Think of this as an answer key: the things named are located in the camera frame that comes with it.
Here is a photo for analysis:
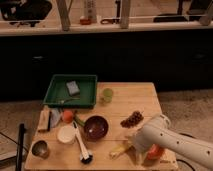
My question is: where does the green plastic tray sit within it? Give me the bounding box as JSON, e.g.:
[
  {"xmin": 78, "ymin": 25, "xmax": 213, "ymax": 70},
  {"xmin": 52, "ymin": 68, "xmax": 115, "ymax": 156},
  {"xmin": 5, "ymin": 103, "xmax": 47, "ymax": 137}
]
[{"xmin": 43, "ymin": 74, "xmax": 97, "ymax": 108}]

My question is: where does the wooden block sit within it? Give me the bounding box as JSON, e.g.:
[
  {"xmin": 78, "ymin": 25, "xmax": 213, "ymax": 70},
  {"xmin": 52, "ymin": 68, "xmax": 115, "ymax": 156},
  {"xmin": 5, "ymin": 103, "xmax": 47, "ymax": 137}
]
[{"xmin": 38, "ymin": 108, "xmax": 50, "ymax": 132}]

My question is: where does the dark purple bowl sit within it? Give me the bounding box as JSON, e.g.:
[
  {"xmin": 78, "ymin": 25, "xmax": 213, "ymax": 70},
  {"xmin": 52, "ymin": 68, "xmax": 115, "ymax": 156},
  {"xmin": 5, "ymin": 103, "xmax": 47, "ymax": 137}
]
[{"xmin": 83, "ymin": 115, "xmax": 109, "ymax": 141}]

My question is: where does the white grey cloth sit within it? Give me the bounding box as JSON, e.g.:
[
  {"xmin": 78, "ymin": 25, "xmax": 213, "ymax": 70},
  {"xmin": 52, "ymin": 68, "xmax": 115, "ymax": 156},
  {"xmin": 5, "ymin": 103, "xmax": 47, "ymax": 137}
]
[{"xmin": 50, "ymin": 108, "xmax": 61, "ymax": 128}]

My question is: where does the bunch of dark grapes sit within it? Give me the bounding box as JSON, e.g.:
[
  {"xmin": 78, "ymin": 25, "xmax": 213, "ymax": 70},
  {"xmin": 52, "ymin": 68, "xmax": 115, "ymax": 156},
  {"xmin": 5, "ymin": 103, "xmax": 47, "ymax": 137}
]
[{"xmin": 120, "ymin": 111, "xmax": 144, "ymax": 128}]

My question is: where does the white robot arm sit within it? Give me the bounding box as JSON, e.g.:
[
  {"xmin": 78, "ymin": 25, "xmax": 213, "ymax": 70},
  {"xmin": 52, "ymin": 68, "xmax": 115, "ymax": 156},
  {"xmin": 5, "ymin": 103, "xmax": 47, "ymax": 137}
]
[{"xmin": 131, "ymin": 114, "xmax": 213, "ymax": 170}]

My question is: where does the black pole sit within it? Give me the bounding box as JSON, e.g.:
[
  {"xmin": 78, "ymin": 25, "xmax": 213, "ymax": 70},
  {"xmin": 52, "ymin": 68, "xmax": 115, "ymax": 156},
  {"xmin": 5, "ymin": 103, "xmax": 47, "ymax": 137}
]
[{"xmin": 15, "ymin": 123, "xmax": 26, "ymax": 171}]

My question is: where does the red orange bowl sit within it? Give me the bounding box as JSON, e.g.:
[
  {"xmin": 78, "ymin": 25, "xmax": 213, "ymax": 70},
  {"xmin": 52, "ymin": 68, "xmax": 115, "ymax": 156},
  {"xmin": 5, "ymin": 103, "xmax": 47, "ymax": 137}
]
[{"xmin": 147, "ymin": 144, "xmax": 165, "ymax": 160}]

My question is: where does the white cup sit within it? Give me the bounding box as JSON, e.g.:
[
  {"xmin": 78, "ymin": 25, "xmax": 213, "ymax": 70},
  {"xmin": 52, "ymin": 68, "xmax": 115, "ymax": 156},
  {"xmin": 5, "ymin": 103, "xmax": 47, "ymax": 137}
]
[{"xmin": 57, "ymin": 125, "xmax": 75, "ymax": 144}]

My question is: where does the metal fork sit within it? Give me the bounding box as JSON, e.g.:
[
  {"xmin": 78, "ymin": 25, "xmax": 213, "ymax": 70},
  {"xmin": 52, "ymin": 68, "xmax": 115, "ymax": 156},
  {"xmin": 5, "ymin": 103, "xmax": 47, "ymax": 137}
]
[{"xmin": 57, "ymin": 97, "xmax": 80, "ymax": 104}]

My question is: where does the green plastic cup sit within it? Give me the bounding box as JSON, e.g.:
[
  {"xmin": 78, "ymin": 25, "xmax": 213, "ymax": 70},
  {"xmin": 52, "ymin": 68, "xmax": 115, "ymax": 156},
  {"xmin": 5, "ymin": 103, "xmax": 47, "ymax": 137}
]
[{"xmin": 102, "ymin": 88, "xmax": 113, "ymax": 103}]

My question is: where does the grey blue sponge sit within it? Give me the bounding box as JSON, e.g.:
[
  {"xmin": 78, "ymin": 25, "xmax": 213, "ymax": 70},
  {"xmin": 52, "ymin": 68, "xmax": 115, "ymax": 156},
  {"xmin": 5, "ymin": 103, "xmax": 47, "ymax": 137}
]
[{"xmin": 66, "ymin": 81, "xmax": 80, "ymax": 95}]

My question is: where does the black floor cable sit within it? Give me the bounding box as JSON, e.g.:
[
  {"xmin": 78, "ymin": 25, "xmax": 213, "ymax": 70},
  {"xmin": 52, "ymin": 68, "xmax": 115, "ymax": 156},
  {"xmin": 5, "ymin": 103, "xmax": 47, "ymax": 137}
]
[{"xmin": 175, "ymin": 133, "xmax": 198, "ymax": 171}]

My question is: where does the white handled dish brush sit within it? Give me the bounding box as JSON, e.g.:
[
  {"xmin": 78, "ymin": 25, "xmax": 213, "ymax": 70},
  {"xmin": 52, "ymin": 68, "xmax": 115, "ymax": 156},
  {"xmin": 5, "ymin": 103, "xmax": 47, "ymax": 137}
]
[{"xmin": 73, "ymin": 122, "xmax": 93, "ymax": 164}]

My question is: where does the metal cup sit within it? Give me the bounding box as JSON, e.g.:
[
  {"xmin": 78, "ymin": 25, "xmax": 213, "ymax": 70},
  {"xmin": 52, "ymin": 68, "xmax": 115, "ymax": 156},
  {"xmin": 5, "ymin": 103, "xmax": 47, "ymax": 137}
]
[{"xmin": 32, "ymin": 140, "xmax": 50, "ymax": 159}]

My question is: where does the yellow banana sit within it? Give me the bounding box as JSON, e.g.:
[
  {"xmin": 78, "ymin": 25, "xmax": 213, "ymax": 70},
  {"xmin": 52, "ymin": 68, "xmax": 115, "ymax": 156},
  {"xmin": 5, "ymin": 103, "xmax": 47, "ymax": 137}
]
[{"xmin": 109, "ymin": 141, "xmax": 132, "ymax": 159}]

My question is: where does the red object on shelf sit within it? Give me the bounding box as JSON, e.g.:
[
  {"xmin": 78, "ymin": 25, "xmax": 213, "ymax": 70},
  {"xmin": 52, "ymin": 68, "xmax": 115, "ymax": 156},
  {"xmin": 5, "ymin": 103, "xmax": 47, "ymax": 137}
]
[{"xmin": 79, "ymin": 16, "xmax": 92, "ymax": 25}]

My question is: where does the black office chair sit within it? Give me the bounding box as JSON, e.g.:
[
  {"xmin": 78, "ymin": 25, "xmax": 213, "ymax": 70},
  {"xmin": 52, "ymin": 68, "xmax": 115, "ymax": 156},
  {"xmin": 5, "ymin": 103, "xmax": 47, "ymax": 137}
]
[{"xmin": 0, "ymin": 0, "xmax": 52, "ymax": 27}]

